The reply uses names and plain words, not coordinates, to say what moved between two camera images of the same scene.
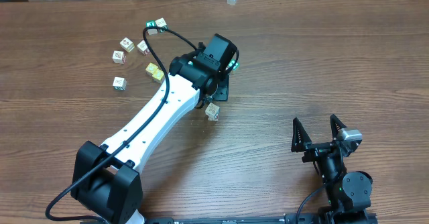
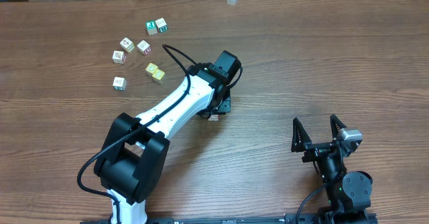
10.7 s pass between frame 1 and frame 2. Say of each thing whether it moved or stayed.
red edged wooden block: stayed
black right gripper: stayed
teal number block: stayed
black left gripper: moved
